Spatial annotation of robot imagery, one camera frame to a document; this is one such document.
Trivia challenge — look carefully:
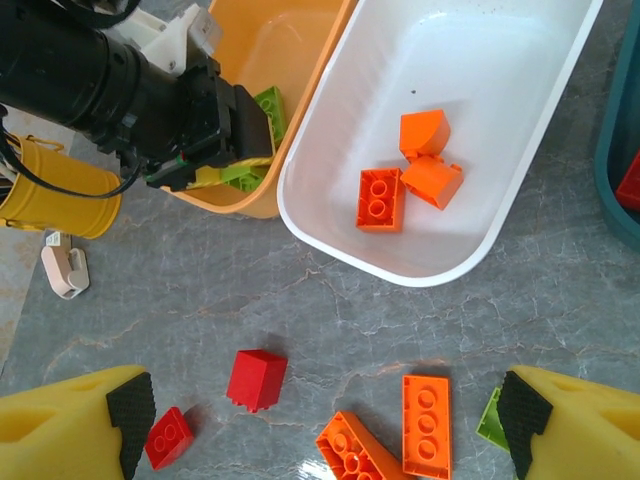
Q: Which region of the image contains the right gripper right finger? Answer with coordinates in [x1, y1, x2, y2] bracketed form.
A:
[497, 364, 640, 480]

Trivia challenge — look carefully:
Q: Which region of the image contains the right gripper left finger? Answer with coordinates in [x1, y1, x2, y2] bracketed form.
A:
[0, 364, 156, 480]

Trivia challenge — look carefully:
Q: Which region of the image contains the green lego brick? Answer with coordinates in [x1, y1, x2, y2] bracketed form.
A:
[253, 85, 288, 151]
[474, 385, 511, 454]
[219, 162, 271, 194]

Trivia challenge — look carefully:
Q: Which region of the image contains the long orange lego brick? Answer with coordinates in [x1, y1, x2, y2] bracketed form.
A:
[401, 373, 454, 480]

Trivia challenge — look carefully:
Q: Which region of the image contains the orange lego slope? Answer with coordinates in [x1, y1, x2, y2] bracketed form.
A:
[399, 153, 465, 212]
[398, 108, 452, 160]

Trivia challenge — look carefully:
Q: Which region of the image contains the orange lego wedge plate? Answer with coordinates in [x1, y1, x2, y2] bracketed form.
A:
[314, 410, 411, 480]

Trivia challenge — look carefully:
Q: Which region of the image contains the orange plastic container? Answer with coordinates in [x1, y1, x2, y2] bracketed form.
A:
[167, 0, 359, 221]

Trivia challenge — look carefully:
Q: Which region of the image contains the red lego brick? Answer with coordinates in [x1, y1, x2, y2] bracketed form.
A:
[144, 405, 195, 472]
[226, 348, 289, 414]
[615, 149, 640, 212]

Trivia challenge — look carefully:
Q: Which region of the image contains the yellow pencil cup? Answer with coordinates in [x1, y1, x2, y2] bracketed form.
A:
[0, 133, 124, 240]

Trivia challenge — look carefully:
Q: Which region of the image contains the small white clip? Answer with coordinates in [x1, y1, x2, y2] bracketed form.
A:
[39, 230, 91, 301]

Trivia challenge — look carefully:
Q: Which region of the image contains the white plastic container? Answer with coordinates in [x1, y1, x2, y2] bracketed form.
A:
[276, 0, 606, 289]

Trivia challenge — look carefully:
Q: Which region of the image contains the teal plastic container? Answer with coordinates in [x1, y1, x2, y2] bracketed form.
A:
[593, 0, 640, 246]

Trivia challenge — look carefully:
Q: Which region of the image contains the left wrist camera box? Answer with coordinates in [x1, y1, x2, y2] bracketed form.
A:
[117, 0, 224, 76]

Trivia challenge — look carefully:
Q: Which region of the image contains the black camera cable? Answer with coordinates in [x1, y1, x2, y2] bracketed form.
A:
[0, 107, 142, 201]

